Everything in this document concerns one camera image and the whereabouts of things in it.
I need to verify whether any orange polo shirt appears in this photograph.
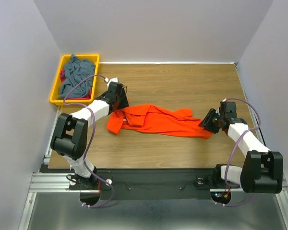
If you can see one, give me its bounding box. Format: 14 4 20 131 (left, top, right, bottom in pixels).
107 104 212 139

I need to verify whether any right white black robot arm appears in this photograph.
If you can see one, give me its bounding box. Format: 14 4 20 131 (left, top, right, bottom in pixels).
199 99 283 194

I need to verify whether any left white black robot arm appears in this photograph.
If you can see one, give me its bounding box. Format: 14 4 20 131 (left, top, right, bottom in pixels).
50 78 129 189

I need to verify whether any grey t shirt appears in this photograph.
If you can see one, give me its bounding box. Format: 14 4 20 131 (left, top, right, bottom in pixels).
63 54 95 93

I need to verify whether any yellow plastic bin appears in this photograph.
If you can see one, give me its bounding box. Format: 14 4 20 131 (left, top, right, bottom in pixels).
49 54 100 106

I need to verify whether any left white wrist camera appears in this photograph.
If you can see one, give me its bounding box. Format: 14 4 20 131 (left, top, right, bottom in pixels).
104 77 119 84

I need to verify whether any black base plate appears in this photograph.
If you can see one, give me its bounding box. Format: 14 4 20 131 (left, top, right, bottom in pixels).
39 167 240 201

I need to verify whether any left aluminium side rail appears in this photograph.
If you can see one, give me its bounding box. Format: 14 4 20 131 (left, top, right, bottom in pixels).
43 106 62 164

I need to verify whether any aluminium frame rail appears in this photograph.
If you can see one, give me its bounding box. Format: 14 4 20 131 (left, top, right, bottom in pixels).
28 170 288 193

